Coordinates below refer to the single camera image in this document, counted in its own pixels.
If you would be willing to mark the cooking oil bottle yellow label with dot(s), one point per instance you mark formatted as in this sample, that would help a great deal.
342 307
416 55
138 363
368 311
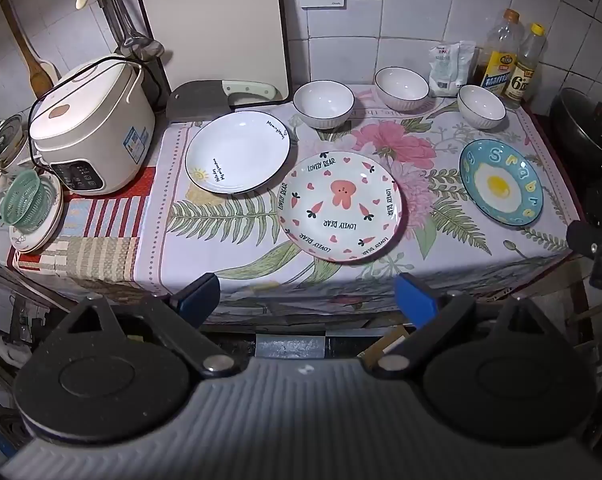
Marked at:
498 60

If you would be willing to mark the white ribbed bowl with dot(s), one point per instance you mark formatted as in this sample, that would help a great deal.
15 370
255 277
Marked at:
323 102
481 107
401 87

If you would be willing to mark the pink rabbit print plate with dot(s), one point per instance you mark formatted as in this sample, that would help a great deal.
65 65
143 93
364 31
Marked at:
341 210

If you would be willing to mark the green plastic colander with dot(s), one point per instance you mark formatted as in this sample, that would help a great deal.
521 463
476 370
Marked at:
23 200

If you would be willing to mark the black wok with lid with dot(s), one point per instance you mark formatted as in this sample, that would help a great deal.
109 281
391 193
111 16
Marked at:
581 130

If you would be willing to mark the metal ladle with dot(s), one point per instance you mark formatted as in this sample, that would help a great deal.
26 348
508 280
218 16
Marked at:
141 47

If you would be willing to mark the beige electric rice cooker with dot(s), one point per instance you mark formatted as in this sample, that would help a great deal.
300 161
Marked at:
91 120

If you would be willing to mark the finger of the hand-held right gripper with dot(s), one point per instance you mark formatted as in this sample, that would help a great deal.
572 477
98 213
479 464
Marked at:
583 237

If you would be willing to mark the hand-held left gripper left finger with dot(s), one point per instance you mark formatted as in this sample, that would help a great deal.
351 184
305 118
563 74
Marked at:
196 292

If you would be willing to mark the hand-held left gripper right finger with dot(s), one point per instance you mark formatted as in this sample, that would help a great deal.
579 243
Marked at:
416 300

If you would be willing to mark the striped red beige cloth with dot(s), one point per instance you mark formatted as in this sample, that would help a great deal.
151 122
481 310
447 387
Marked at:
96 240

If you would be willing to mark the white plate black rim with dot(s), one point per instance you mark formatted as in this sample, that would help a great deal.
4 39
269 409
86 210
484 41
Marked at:
236 155

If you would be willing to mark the wooden spatula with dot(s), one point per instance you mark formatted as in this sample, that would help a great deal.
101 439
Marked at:
38 77

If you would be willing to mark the white cutting board black rim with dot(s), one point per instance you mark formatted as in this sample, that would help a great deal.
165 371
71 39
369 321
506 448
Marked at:
211 25

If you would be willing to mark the clear vinegar bottle yellow cap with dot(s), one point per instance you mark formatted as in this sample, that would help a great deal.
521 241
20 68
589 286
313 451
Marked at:
523 77

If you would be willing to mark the white seasoning packet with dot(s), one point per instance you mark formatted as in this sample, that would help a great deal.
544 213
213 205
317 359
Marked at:
443 72
468 62

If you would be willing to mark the glass pot lid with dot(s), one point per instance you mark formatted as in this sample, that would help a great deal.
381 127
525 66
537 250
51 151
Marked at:
1 140

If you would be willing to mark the floral tablecloth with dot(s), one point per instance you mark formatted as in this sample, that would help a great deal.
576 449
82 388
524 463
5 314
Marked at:
431 260

